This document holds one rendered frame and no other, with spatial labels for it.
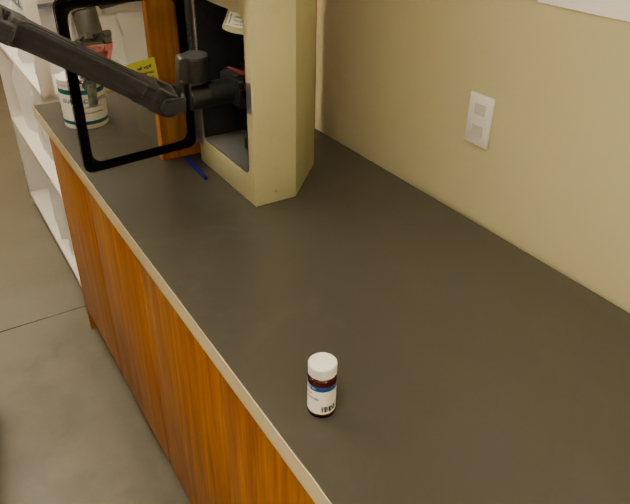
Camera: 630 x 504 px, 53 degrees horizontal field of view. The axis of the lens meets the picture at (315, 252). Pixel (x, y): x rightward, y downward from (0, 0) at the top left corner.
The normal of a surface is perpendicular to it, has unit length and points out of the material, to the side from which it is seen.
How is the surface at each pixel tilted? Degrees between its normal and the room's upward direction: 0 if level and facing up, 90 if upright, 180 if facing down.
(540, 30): 90
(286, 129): 90
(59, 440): 0
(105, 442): 0
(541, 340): 1
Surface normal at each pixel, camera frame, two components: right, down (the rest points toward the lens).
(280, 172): 0.54, 0.45
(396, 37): -0.85, 0.27
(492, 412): 0.02, -0.85
